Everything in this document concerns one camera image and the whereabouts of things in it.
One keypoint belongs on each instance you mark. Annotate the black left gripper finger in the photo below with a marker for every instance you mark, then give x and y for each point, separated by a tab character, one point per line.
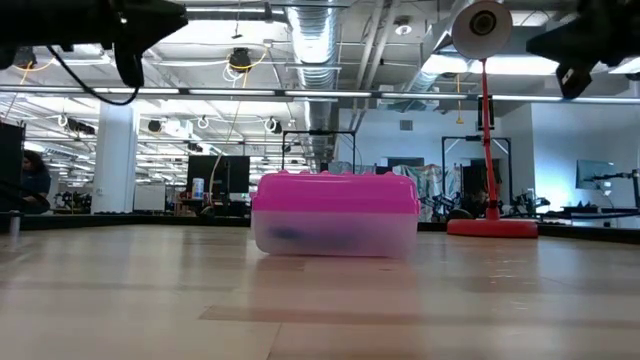
130	65

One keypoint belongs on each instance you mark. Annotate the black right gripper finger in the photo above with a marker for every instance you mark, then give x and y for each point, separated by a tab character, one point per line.
572	80

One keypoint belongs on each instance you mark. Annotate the clear box with pink lid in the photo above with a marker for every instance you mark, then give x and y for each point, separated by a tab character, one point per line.
335	200

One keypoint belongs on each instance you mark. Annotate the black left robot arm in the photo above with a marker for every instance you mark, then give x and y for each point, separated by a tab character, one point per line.
50	20

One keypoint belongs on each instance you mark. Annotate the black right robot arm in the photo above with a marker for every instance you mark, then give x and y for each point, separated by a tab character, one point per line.
625	30

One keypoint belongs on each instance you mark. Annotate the white building column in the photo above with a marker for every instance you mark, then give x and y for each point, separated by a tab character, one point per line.
115	155

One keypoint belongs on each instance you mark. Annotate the black computer monitor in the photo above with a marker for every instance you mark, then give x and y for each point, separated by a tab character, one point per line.
217	175

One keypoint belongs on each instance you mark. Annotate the white canister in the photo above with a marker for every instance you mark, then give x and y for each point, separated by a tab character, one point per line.
198	188

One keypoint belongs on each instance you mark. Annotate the person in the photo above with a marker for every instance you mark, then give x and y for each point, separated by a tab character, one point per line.
34	180

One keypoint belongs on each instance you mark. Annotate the black upright panel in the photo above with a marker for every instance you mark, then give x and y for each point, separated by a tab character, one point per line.
11	165

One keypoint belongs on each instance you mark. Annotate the red desk lamp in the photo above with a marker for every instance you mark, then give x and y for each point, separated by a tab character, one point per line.
492	227

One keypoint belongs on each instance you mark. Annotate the patterned hanging sheet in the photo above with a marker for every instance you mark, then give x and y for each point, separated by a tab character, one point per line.
430	182

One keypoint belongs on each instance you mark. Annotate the grey wall monitor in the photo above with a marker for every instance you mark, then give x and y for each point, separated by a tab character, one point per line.
595	172

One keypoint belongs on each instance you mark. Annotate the black metal rack frame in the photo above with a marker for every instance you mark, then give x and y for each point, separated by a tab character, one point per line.
475	138
318	132

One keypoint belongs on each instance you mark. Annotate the silver ventilation duct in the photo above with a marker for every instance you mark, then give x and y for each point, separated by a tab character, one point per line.
315	45

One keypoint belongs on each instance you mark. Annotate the short silver post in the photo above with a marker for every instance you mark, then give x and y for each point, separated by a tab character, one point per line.
15	222

